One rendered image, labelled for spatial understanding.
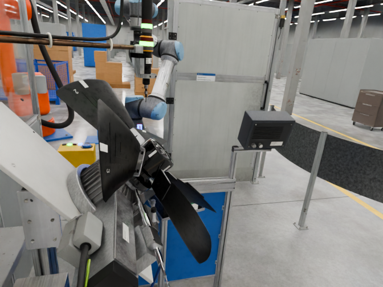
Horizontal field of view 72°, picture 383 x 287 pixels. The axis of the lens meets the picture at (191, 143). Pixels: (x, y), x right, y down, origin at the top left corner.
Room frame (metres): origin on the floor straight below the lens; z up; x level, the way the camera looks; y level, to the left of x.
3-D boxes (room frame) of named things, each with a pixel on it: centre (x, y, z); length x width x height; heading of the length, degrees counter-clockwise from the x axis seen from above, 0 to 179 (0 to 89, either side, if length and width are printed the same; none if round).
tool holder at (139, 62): (0.89, 0.17, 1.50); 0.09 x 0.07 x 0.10; 140
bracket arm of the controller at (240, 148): (1.42, -0.35, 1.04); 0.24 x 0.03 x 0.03; 105
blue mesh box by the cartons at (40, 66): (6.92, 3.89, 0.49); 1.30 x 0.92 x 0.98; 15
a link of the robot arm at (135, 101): (1.65, 0.38, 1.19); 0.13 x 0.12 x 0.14; 71
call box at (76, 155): (1.17, 0.55, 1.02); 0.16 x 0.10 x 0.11; 105
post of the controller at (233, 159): (1.39, -0.25, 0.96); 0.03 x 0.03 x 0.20; 15
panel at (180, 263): (1.28, 0.17, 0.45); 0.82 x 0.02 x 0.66; 105
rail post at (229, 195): (1.39, -0.25, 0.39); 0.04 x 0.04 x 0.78; 15
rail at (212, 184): (1.28, 0.17, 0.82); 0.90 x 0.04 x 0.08; 105
